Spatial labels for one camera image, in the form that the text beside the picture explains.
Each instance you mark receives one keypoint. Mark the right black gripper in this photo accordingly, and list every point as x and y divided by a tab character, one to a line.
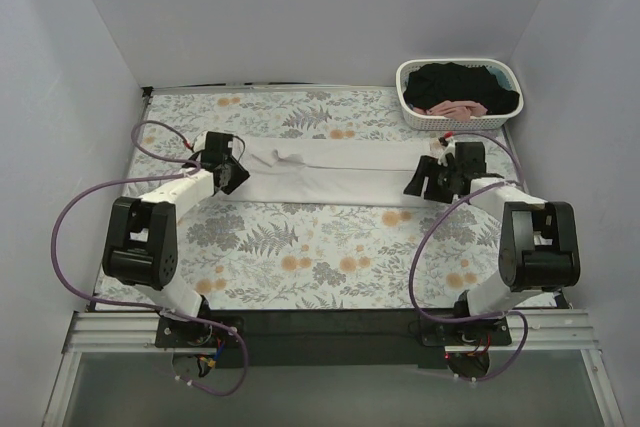
437	181

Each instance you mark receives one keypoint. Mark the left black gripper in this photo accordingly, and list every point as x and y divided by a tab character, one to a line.
228	175

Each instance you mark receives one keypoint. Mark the white t shirt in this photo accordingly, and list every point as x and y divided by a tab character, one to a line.
330	172

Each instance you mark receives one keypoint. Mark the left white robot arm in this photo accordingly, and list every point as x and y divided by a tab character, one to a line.
141	248

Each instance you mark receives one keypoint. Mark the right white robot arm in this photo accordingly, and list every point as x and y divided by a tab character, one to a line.
538	248

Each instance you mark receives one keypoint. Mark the pink garment in basket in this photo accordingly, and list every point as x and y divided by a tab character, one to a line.
461	111

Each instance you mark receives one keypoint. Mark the white plastic laundry basket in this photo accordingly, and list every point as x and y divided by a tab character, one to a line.
432	123

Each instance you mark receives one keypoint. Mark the black garment in basket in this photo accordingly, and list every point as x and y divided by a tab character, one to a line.
434	83

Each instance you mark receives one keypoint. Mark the blue garment in basket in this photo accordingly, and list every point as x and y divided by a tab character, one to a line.
502	78

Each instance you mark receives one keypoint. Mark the floral table mat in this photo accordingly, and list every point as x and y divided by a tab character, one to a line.
285	256

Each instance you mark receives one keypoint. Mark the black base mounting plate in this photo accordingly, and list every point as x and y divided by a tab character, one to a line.
292	338

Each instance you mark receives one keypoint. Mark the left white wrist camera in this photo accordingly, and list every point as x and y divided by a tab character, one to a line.
199	143

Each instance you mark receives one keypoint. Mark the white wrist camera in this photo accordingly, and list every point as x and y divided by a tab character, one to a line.
199	143
442	147

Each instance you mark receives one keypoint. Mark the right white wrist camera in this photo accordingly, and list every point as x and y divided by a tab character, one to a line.
442	147

